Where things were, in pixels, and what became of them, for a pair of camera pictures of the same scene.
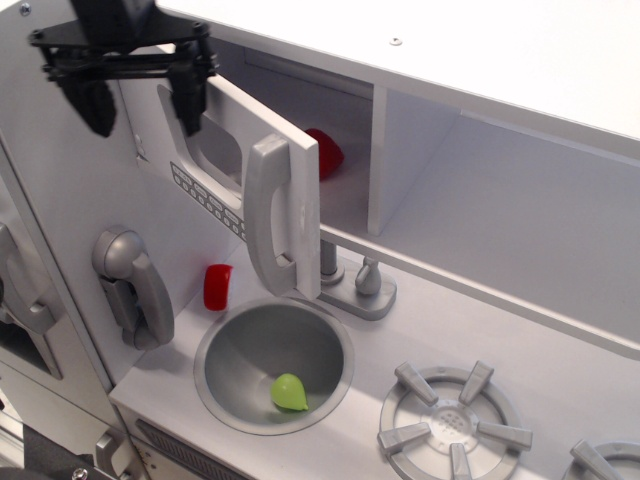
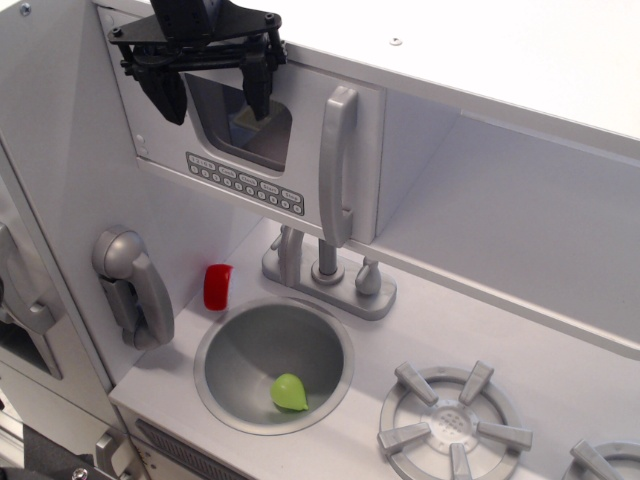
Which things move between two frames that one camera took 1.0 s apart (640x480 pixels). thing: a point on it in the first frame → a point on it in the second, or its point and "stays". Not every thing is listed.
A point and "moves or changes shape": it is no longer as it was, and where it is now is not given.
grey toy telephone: [136, 287] stays
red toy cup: [216, 286] stays
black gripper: [109, 38] → [182, 34]
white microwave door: [251, 170] moves or changes shape
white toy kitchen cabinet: [404, 244] stays
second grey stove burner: [617, 460] stays
